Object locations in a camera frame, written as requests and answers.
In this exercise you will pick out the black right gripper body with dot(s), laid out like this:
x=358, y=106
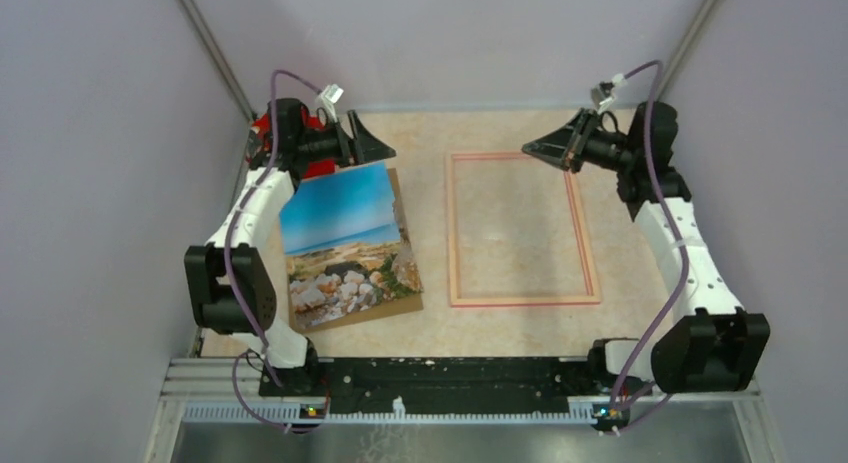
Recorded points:
x=606, y=150

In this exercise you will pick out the aluminium front rail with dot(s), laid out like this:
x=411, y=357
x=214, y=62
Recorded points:
x=211, y=378

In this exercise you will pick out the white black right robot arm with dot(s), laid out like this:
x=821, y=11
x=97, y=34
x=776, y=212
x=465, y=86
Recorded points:
x=703, y=340

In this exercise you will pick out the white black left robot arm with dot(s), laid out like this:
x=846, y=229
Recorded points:
x=229, y=288

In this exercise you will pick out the grey cable duct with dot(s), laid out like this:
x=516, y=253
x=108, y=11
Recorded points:
x=588, y=413

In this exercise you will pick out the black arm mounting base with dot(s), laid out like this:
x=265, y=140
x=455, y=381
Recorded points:
x=305, y=382

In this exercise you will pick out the pink wooden picture frame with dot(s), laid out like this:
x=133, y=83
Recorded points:
x=516, y=234

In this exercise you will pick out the landscape beach photo print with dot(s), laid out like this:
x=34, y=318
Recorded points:
x=348, y=241

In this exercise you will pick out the red plush toy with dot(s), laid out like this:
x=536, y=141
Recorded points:
x=259, y=139

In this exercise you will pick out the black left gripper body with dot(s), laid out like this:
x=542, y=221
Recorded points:
x=329, y=143

